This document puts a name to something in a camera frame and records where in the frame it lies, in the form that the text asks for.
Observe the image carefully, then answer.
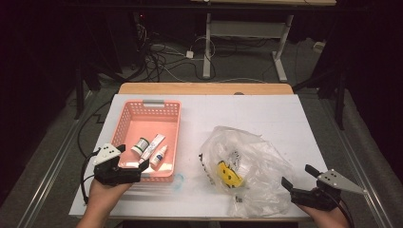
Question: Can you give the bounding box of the right hand-held gripper black cable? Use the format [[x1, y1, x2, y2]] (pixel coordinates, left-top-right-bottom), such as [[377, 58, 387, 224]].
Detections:
[[329, 189, 355, 228]]

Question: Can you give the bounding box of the left hand-held gripper black cable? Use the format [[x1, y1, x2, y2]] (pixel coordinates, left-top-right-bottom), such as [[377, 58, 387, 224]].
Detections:
[[80, 150, 101, 205]]

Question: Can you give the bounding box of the white metal desk frame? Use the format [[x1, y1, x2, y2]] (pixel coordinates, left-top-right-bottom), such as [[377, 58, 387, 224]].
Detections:
[[189, 0, 337, 83]]

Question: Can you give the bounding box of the hand-held gripper black cable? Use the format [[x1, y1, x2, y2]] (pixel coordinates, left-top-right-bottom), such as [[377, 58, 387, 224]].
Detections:
[[80, 150, 101, 205], [329, 189, 355, 228]]

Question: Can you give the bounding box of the person's right hand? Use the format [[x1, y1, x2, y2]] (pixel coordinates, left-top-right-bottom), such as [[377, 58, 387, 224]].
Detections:
[[296, 202, 351, 228]]

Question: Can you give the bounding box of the wooden table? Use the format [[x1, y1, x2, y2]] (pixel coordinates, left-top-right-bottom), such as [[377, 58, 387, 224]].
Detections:
[[117, 82, 295, 96]]

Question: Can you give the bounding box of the bundle of floor cables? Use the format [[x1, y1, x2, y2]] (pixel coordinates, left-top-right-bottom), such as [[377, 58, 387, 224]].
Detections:
[[132, 23, 218, 84]]

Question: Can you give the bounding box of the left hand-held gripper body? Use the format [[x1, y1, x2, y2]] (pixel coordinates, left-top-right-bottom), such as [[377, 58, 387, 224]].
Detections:
[[92, 142, 143, 187]]

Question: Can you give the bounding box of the person's left hand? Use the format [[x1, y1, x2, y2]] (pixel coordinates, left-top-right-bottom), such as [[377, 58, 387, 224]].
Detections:
[[86, 179, 132, 210]]

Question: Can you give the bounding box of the white dropper bottle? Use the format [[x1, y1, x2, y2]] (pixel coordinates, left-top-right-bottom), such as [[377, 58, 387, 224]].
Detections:
[[149, 144, 169, 168]]

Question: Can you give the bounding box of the pink perforated plastic basket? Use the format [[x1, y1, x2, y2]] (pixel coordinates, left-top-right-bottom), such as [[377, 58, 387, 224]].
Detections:
[[110, 99, 182, 183]]

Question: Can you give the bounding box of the white ointment tube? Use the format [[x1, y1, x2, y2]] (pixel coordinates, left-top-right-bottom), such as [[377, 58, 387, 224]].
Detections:
[[139, 133, 166, 164]]

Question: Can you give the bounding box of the clear plastic bag yellow face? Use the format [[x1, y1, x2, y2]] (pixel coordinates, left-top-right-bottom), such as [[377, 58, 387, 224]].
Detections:
[[199, 125, 296, 219]]

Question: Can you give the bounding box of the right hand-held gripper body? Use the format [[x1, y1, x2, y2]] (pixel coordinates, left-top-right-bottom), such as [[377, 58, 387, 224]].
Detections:
[[289, 168, 366, 212]]

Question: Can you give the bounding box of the white board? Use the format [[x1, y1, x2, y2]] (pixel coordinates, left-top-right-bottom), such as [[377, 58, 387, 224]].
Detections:
[[68, 93, 329, 219]]

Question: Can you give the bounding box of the black floor cable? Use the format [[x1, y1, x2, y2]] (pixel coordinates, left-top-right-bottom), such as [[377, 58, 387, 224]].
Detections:
[[76, 100, 112, 160]]

